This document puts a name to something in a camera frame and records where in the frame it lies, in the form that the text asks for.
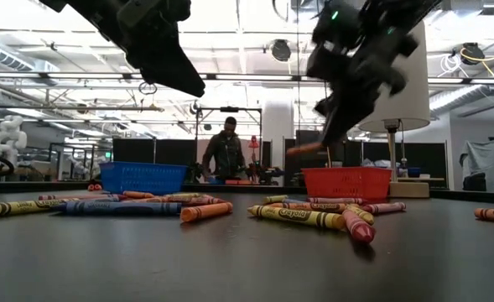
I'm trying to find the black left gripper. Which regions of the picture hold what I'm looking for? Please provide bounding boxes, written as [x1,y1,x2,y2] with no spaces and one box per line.
[82,0,206,98]

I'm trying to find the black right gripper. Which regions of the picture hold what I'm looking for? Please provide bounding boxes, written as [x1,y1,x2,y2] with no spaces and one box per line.
[306,29,419,148]

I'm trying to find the yellow-green crayon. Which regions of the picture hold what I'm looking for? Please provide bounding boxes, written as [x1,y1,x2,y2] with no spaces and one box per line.
[263,194,290,206]

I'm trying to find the red plastic basket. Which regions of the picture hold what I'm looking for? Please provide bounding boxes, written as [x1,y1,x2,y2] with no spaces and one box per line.
[300,166,393,201]

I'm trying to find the white shade table lamp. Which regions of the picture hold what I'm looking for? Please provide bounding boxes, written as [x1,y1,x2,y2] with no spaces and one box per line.
[357,20,432,199]

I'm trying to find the black partition panel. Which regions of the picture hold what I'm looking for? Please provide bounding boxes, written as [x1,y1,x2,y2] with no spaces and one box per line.
[361,141,449,189]
[155,138,198,165]
[112,138,156,164]

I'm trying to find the person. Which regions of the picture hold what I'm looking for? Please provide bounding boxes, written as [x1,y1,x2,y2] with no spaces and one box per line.
[201,116,247,184]

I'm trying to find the yellow crayon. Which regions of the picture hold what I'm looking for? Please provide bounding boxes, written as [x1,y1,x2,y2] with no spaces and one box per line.
[0,198,82,219]
[162,192,204,200]
[247,204,348,232]
[345,204,376,227]

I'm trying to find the blue plastic basket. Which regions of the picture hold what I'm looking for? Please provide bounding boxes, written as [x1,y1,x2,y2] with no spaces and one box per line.
[98,161,189,196]

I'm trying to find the grey cloth cover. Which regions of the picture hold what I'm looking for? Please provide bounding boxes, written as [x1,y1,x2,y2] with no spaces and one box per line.
[459,138,494,193]

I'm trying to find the black metal gantry frame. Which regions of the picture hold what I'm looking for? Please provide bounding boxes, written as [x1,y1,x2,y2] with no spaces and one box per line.
[194,106,264,185]

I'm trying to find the black ceiling cable reel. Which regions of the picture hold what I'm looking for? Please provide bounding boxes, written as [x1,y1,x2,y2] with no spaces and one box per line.
[459,41,486,66]
[270,39,293,63]

